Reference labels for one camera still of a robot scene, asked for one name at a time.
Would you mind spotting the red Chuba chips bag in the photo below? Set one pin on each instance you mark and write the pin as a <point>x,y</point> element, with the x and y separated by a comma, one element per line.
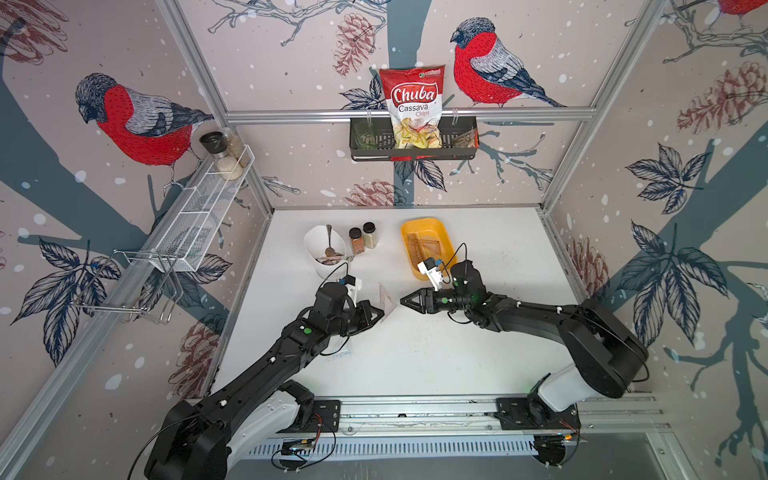
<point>413,99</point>

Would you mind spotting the yellow plastic storage box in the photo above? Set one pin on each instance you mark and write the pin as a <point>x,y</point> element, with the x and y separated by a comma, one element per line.
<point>430,227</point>

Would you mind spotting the spice jar orange powder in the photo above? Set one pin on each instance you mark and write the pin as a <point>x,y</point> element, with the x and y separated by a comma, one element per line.
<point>357,241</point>

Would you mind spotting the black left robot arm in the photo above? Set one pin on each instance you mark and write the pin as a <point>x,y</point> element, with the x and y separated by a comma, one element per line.
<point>203,440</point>

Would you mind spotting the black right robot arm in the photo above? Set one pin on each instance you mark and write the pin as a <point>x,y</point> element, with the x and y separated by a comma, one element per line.
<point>605,355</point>

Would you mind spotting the white wire wall shelf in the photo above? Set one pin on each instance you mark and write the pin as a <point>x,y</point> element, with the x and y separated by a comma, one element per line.
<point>204,204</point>

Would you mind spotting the black lid jar on shelf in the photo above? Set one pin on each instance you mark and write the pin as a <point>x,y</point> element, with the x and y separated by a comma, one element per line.
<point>215,144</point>

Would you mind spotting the clear triangle set square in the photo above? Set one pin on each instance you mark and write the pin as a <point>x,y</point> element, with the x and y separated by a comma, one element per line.
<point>347,351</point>

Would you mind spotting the metal spoon in bowl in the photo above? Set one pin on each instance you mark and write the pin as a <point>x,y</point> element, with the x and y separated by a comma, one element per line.
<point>329,250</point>

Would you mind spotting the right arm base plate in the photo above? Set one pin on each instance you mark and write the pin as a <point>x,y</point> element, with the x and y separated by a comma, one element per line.
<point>522,413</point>

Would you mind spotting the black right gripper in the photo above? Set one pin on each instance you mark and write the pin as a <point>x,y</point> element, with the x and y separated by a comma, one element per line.
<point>426,300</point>

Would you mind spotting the chrome wire rack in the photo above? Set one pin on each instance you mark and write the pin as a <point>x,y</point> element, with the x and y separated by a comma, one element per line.
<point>130,286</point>

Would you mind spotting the spice jar pale powder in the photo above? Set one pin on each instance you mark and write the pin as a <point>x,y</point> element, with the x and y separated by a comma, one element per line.
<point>370,235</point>

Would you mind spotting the glass jar on shelf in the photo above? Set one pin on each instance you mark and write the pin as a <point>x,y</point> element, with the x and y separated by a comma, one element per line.
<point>235,145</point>

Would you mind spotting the pink triangle set square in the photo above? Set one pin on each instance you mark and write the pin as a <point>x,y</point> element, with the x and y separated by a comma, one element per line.
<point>387,302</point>
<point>431,247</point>

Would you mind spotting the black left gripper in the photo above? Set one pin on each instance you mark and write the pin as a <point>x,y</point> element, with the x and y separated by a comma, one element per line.
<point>364,307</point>

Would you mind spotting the white bowl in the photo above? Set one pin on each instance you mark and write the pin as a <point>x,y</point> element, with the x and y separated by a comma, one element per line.
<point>333,268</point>

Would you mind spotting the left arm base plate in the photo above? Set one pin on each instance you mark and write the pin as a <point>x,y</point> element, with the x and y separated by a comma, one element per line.
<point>300,411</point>

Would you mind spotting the pink long stencil ruler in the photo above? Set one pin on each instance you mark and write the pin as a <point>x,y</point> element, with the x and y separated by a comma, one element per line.
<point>415,253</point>

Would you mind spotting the black wire wall basket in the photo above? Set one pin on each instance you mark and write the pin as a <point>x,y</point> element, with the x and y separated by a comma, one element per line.
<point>378,139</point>

